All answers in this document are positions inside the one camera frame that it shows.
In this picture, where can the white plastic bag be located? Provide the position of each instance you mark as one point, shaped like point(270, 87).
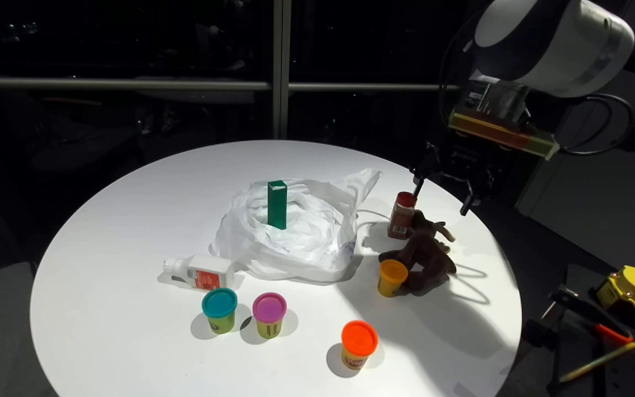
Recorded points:
point(318, 238)

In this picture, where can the yellow lid dough cup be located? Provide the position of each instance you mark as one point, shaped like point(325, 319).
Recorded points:
point(392, 275)

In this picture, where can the green rectangular box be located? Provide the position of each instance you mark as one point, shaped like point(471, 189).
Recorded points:
point(276, 204)

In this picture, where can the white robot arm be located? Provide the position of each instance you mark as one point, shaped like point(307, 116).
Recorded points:
point(565, 49)

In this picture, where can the metal window railing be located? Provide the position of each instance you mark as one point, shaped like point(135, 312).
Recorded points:
point(178, 84)

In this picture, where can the orange lid dough cup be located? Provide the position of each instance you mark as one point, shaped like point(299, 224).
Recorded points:
point(357, 341)

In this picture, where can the brown jar red lid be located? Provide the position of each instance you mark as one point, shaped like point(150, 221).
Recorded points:
point(403, 213)

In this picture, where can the teal lid dough cup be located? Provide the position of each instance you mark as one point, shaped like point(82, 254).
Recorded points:
point(219, 309)

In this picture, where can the brown plush toy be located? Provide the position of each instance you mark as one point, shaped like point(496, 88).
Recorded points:
point(424, 256)

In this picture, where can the purple lid dough cup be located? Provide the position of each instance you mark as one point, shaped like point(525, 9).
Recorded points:
point(270, 312)

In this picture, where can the yellow wrist camera mount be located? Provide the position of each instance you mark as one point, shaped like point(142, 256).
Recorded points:
point(500, 133)

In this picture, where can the yellow pencil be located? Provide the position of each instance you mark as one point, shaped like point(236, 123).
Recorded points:
point(589, 366)

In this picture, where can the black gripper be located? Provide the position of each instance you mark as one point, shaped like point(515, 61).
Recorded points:
point(457, 167)

